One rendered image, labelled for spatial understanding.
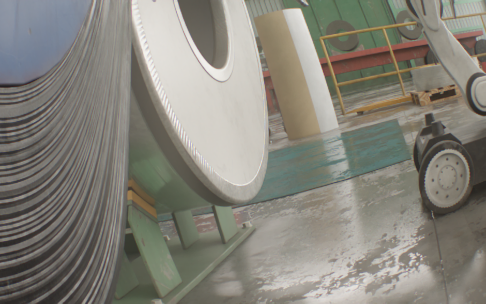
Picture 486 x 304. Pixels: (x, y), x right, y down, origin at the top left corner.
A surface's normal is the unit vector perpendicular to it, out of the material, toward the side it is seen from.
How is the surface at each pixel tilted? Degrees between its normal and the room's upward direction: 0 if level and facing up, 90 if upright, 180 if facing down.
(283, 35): 90
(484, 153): 90
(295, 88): 90
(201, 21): 78
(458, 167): 90
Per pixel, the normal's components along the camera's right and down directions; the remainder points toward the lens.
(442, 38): -0.08, 0.51
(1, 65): 0.96, -0.26
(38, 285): 0.89, -0.46
